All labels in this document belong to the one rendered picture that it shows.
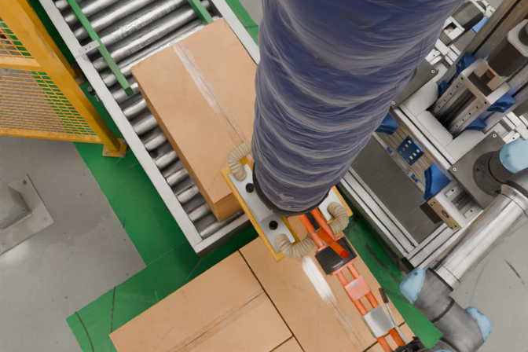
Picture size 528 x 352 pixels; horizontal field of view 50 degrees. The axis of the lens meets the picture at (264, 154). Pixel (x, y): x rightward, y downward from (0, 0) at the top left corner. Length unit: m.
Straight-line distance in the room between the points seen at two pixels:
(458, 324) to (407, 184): 1.50
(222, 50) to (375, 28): 1.58
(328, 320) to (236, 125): 0.86
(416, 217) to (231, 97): 1.18
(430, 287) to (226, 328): 1.12
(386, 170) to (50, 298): 1.75
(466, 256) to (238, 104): 1.02
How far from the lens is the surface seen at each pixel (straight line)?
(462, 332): 1.40
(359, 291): 1.67
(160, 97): 2.08
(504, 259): 3.14
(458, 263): 1.39
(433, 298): 1.38
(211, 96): 2.06
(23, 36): 1.93
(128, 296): 2.91
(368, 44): 0.61
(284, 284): 2.32
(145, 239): 2.92
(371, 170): 2.80
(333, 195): 1.82
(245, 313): 2.31
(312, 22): 0.60
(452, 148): 2.12
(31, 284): 3.04
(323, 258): 1.66
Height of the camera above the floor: 2.85
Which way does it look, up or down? 74 degrees down
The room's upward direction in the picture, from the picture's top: 6 degrees clockwise
